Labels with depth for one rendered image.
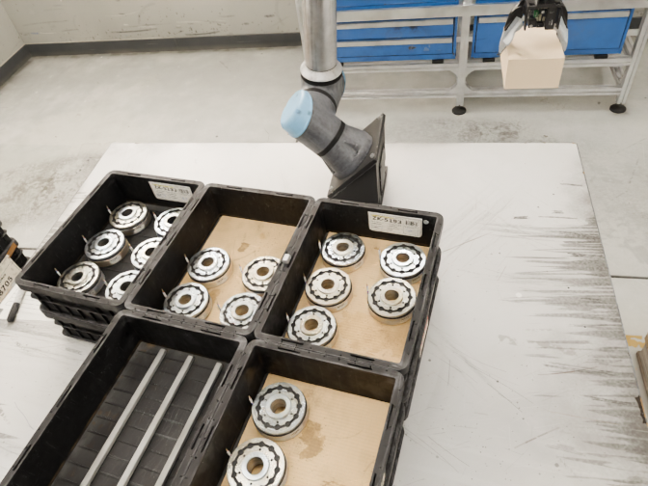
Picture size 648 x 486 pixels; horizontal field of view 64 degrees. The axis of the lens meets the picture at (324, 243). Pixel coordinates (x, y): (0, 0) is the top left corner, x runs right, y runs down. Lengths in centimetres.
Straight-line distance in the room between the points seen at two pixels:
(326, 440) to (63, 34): 416
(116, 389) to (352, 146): 82
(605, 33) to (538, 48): 168
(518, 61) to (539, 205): 43
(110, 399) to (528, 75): 116
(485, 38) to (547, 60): 163
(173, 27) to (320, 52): 292
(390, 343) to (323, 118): 63
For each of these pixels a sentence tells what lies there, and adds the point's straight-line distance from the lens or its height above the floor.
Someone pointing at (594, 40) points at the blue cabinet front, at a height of 40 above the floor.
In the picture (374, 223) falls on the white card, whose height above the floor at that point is 88.
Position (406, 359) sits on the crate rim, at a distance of 95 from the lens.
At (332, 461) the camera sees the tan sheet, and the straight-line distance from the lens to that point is 99.
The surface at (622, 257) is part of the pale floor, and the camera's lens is 247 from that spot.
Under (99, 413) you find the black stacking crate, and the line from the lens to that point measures 117.
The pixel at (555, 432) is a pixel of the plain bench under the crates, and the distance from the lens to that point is 118.
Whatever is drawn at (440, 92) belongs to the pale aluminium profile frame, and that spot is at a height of 14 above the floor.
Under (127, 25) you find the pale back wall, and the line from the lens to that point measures 443.
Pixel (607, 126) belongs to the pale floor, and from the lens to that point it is 315.
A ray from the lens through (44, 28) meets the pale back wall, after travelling 482.
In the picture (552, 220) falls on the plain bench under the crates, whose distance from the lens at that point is 153.
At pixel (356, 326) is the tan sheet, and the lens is 111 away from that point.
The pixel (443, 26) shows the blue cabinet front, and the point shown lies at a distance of 291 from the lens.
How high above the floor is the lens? 175
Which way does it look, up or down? 47 degrees down
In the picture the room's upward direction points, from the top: 10 degrees counter-clockwise
